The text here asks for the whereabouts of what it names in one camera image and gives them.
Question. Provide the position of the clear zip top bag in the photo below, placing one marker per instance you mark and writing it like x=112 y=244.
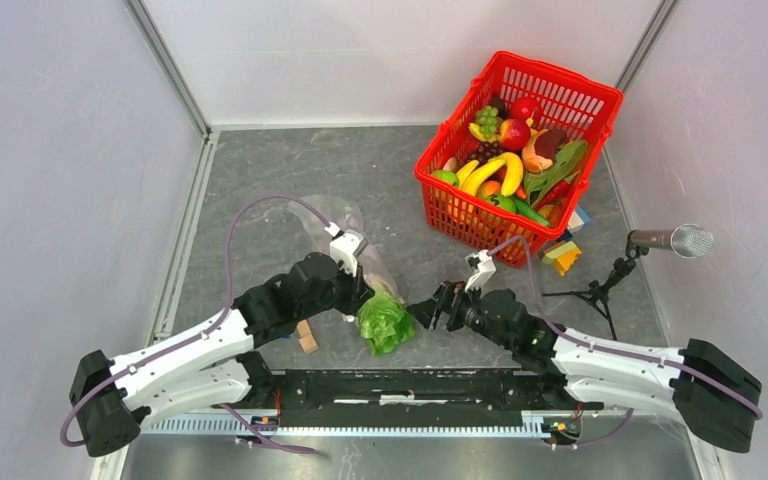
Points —
x=325 y=209

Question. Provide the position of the red toy tomato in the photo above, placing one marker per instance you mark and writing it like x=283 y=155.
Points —
x=526 y=109

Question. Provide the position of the red plastic basket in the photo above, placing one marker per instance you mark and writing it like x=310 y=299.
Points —
x=584 y=108

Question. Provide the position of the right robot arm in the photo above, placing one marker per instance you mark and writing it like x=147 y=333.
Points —
x=698 y=385

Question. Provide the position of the wooden cube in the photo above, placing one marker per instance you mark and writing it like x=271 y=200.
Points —
x=303 y=329
x=308 y=344

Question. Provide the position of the green toy grapes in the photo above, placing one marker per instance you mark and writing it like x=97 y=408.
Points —
x=487 y=120

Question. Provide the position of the dark green leafy vegetable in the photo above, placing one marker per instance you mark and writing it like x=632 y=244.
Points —
x=537 y=185

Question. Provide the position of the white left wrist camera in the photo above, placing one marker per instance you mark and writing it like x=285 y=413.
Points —
x=345 y=247

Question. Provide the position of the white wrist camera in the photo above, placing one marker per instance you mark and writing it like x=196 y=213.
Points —
x=345 y=247
x=482 y=267

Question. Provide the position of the red toy apple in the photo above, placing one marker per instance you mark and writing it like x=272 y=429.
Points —
x=514 y=134

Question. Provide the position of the green toy lime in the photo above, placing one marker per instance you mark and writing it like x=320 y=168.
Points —
x=447 y=177

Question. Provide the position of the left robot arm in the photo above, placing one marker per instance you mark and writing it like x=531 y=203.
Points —
x=214 y=362

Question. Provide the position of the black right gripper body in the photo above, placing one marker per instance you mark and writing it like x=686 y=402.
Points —
x=465 y=305

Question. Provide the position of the green toy lettuce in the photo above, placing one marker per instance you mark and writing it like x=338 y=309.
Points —
x=384 y=322

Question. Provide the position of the yellow green block pile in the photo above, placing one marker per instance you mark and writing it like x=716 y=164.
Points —
x=561 y=256

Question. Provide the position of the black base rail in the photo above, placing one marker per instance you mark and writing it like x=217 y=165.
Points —
x=482 y=397

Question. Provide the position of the silver microphone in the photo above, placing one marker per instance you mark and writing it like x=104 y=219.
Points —
x=687 y=240

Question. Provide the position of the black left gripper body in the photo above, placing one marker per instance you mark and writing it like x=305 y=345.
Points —
x=346 y=291

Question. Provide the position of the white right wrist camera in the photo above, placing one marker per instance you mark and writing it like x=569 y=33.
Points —
x=482 y=267

